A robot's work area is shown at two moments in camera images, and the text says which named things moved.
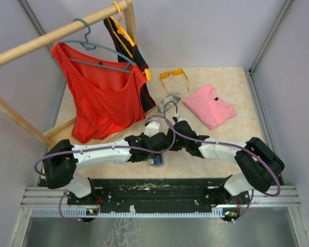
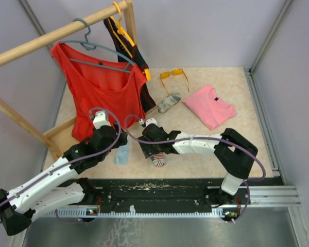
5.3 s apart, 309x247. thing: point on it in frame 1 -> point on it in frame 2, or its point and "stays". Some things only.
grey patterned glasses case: (175, 97) stays
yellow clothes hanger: (119, 30) stays
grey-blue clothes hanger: (90, 46) stays
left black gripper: (142, 138) -> (122, 139)
